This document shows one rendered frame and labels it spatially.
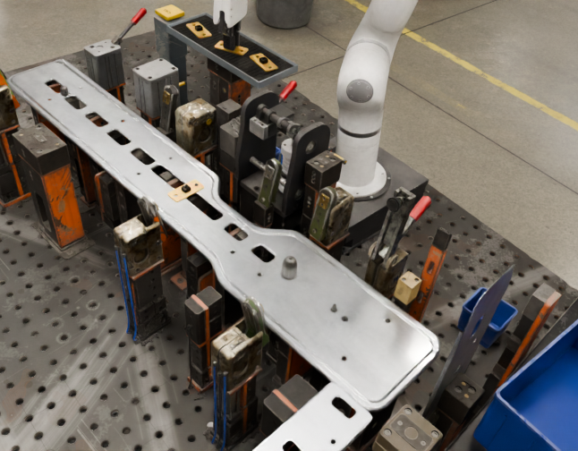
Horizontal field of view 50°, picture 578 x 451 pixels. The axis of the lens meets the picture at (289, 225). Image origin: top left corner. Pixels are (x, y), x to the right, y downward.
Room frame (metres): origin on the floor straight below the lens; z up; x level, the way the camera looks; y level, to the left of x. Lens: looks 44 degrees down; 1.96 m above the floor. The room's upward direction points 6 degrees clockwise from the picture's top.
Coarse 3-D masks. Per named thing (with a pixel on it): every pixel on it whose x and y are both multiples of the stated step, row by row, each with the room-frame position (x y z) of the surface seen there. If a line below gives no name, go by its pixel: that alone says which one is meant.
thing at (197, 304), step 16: (208, 288) 0.80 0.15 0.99; (192, 304) 0.75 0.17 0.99; (208, 304) 0.75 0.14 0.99; (192, 320) 0.74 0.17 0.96; (208, 320) 0.75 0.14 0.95; (192, 336) 0.74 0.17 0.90; (208, 336) 0.75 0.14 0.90; (192, 352) 0.75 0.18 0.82; (208, 352) 0.75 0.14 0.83; (192, 368) 0.75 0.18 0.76; (208, 368) 0.75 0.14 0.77; (192, 384) 0.74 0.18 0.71; (208, 384) 0.74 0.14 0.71
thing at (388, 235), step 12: (396, 192) 0.89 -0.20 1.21; (408, 192) 0.89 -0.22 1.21; (396, 204) 0.85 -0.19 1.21; (408, 204) 0.87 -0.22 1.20; (396, 216) 0.88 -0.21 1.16; (408, 216) 0.88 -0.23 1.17; (384, 228) 0.88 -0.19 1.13; (396, 228) 0.86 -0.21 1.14; (384, 240) 0.88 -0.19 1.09; (396, 240) 0.86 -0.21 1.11; (384, 264) 0.85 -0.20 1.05
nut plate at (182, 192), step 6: (192, 180) 1.11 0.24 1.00; (180, 186) 1.08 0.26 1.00; (192, 186) 1.09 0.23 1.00; (198, 186) 1.09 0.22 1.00; (168, 192) 1.06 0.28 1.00; (174, 192) 1.06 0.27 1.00; (180, 192) 1.06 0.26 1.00; (186, 192) 1.06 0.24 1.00; (192, 192) 1.06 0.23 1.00; (174, 198) 1.04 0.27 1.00; (180, 198) 1.04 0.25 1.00
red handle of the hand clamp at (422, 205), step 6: (426, 198) 0.96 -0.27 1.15; (420, 204) 0.95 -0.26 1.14; (426, 204) 0.95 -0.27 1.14; (414, 210) 0.94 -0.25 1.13; (420, 210) 0.94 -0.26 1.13; (414, 216) 0.93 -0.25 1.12; (420, 216) 0.93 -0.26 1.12; (408, 222) 0.92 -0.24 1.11; (414, 222) 0.93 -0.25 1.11; (408, 228) 0.91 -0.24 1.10; (402, 234) 0.90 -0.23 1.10; (384, 246) 0.88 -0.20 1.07; (378, 252) 0.87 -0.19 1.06; (384, 252) 0.87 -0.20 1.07; (384, 258) 0.86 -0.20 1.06
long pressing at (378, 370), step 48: (48, 96) 1.40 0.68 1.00; (96, 96) 1.42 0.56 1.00; (96, 144) 1.21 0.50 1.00; (144, 144) 1.23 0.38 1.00; (144, 192) 1.05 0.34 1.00; (192, 240) 0.92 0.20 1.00; (288, 240) 0.95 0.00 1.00; (240, 288) 0.80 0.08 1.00; (288, 288) 0.81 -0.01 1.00; (336, 288) 0.82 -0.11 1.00; (288, 336) 0.69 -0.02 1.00; (336, 336) 0.70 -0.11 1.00; (384, 336) 0.71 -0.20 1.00; (432, 336) 0.72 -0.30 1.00; (384, 384) 0.61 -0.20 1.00
